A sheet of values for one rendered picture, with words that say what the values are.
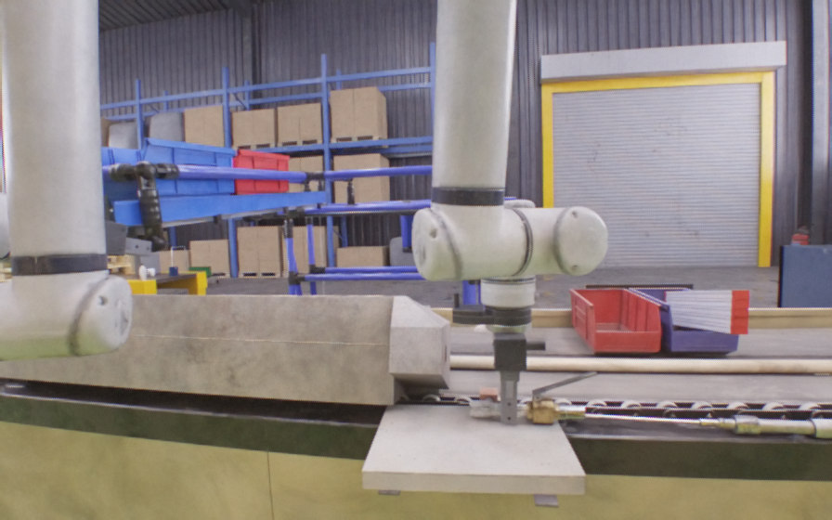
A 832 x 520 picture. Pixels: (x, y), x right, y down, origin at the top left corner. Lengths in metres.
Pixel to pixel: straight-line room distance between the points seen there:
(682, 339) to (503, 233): 0.92
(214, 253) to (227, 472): 11.05
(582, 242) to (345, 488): 0.63
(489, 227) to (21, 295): 0.49
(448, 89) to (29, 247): 0.46
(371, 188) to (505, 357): 9.47
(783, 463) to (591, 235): 0.55
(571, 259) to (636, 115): 11.44
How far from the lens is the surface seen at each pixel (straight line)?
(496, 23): 0.48
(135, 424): 1.08
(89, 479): 1.24
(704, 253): 12.29
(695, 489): 0.89
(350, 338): 0.77
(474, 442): 0.68
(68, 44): 0.59
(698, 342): 1.35
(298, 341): 0.81
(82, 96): 0.58
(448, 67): 0.48
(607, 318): 1.60
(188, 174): 0.96
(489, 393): 0.77
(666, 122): 12.14
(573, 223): 0.52
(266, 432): 0.90
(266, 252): 11.10
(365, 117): 10.35
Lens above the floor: 1.12
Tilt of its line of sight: 4 degrees down
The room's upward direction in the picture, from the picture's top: 2 degrees counter-clockwise
